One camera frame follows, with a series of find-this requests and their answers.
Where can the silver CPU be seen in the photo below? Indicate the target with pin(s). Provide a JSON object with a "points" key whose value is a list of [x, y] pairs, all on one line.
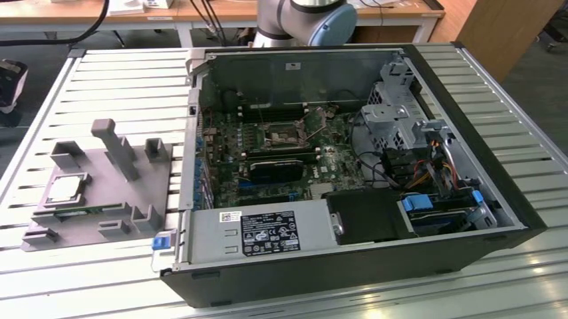
{"points": [[66, 187]]}

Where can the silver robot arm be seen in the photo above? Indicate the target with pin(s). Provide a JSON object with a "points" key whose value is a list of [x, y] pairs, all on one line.
{"points": [[284, 20]]}

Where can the CPU socket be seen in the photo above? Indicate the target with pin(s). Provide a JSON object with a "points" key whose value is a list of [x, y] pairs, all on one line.
{"points": [[284, 137]]}

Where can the wooden desk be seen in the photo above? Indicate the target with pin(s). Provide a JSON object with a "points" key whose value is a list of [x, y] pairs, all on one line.
{"points": [[54, 15], [400, 15]]}

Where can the white and blue box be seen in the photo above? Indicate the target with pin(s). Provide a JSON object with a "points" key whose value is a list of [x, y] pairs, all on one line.
{"points": [[158, 4]]}

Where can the grey parts rack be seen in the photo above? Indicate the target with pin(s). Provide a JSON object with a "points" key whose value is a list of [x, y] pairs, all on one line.
{"points": [[102, 186]]}

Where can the green RAM stick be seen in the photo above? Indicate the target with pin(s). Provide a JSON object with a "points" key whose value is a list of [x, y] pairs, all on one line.
{"points": [[95, 210]]}

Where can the black RAM slot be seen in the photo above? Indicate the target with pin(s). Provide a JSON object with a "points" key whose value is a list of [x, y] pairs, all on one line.
{"points": [[284, 111], [280, 156], [284, 117], [284, 108], [280, 151], [284, 114]]}

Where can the blue case latch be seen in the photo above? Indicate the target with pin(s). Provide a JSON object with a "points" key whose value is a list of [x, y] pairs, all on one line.
{"points": [[161, 242]]}

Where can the black graphics card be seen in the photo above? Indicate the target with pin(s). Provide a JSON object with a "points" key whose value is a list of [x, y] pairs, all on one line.
{"points": [[276, 172]]}

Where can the silver power supply unit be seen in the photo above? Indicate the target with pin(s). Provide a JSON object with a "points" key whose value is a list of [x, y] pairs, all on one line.
{"points": [[209, 239]]}

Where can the black expansion slot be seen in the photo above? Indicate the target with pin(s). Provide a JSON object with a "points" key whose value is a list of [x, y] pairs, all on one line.
{"points": [[267, 200]]}

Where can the silver chipset heatsink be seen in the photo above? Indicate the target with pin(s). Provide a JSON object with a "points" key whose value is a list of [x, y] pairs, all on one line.
{"points": [[320, 189]]}

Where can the green motherboard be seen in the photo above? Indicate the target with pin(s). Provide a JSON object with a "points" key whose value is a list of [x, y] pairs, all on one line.
{"points": [[341, 166]]}

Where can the silver metal drive cage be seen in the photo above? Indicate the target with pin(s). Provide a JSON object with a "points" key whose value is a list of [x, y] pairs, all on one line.
{"points": [[387, 114]]}

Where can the black plastic shroud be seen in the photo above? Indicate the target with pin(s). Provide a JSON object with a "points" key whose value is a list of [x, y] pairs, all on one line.
{"points": [[368, 216]]}

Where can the black open PC case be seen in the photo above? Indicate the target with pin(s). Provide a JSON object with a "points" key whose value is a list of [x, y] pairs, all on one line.
{"points": [[311, 285]]}

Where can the blue disk carrier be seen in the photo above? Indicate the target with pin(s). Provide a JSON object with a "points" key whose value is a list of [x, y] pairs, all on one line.
{"points": [[478, 196], [416, 202]]}

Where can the wooden cabinet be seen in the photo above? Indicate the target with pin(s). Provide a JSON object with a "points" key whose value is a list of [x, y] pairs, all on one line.
{"points": [[498, 33]]}

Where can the black office chair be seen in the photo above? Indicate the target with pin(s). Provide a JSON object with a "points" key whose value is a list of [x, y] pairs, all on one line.
{"points": [[557, 33]]}

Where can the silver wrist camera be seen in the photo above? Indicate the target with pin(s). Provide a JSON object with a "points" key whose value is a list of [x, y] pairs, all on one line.
{"points": [[14, 88]]}

